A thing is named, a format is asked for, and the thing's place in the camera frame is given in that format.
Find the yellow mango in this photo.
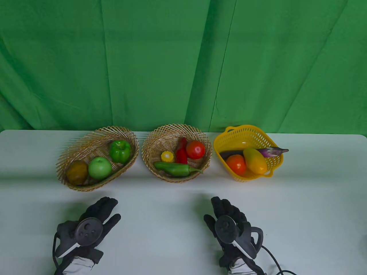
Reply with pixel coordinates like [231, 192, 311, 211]
[243, 148, 268, 174]

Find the red chili pepper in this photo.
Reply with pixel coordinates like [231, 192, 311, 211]
[175, 137, 188, 164]

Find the black round left-hand tracker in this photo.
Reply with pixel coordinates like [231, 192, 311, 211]
[54, 218, 104, 258]

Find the purple eggplant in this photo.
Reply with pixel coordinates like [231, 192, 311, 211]
[219, 147, 289, 161]

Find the long green pepper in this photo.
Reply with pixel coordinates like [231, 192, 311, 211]
[154, 162, 203, 177]

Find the green apple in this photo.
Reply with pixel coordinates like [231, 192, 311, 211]
[88, 156, 112, 180]

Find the yellow plastic basket container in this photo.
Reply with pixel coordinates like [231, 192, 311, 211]
[214, 125, 284, 182]

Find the person's right hand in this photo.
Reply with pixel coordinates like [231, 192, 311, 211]
[204, 197, 264, 272]

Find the person's left forearm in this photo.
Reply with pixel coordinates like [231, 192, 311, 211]
[62, 256, 95, 275]

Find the green backdrop cloth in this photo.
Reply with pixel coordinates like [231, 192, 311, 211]
[0, 0, 367, 135]

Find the black round right-hand tracker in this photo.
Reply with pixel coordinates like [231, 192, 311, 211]
[214, 215, 264, 260]

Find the orange fruit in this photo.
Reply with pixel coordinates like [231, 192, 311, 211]
[226, 154, 247, 176]

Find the black right glove cable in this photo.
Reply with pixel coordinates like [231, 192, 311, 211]
[259, 245, 298, 275]

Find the person's right forearm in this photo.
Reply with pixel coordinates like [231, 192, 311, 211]
[229, 258, 264, 275]

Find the red tomato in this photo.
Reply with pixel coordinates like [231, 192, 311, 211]
[186, 140, 206, 160]

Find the brown kiwi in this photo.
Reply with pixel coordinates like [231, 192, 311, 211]
[67, 160, 89, 185]

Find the green bell pepper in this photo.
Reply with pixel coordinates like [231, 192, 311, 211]
[109, 140, 132, 164]

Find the person's left hand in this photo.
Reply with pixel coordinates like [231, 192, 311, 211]
[54, 197, 121, 268]

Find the round wicker basket container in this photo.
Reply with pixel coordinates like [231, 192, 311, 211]
[141, 123, 213, 183]

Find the oval wicker basket container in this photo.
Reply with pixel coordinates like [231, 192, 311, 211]
[56, 126, 139, 192]

